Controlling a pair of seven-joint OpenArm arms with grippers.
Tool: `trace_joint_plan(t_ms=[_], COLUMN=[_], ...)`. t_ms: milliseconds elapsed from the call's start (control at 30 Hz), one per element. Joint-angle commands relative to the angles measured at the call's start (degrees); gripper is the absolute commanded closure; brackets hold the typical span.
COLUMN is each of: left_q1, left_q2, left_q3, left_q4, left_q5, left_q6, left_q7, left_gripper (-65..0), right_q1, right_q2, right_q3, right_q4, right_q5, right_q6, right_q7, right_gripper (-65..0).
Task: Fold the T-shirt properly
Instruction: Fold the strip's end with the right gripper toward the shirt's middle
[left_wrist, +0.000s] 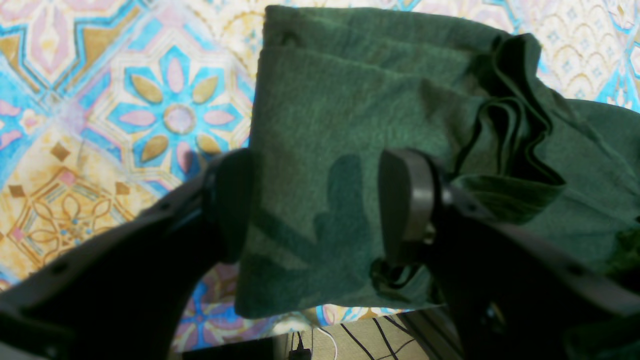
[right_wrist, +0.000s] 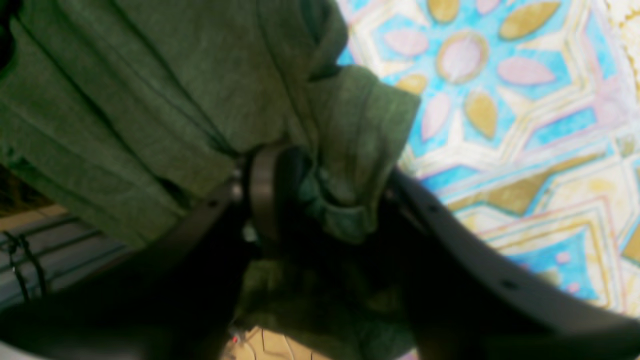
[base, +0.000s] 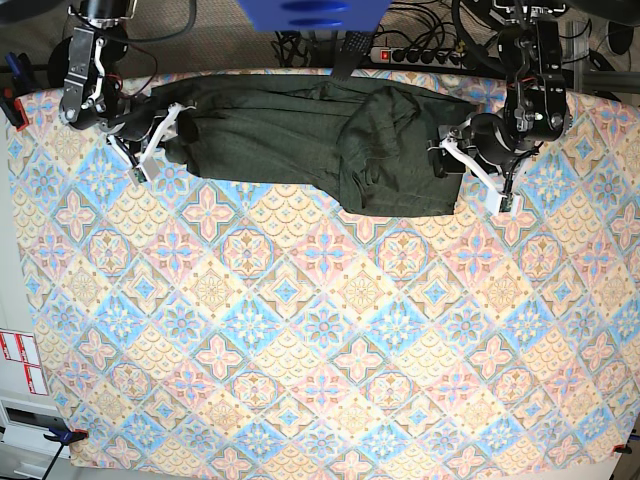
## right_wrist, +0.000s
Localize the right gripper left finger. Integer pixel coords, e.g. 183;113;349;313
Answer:
1;145;301;360

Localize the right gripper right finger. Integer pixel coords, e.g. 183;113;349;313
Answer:
380;170;639;360

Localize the dark green long-sleeve shirt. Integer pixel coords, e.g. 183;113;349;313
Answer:
1;0;415;360

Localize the colourful patterned tablecloth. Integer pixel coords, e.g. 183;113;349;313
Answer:
220;0;640;360

